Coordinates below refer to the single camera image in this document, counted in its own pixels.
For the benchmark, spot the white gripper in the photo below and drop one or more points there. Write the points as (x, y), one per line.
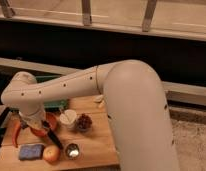
(34, 120)

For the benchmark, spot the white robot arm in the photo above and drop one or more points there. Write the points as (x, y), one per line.
(135, 100)

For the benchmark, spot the glass bowl of red berries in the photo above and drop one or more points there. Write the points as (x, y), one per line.
(83, 123)

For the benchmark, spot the red chili pepper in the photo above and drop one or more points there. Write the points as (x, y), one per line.
(15, 133)

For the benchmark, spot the white spoon in cup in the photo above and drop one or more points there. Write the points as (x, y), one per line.
(63, 117)

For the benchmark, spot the green plastic tray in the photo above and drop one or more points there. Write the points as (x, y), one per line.
(52, 105)

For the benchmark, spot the white cup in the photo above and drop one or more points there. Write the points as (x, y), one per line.
(72, 115)

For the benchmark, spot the blue sponge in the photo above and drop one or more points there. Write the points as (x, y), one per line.
(31, 152)

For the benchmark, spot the orange apple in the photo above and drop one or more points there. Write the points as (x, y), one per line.
(51, 154)

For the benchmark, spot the small metal cup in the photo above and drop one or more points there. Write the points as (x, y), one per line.
(72, 151)

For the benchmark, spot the wooden spatula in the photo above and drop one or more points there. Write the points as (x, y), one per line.
(99, 98)

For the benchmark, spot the wooden fork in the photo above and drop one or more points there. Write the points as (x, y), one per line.
(101, 104)

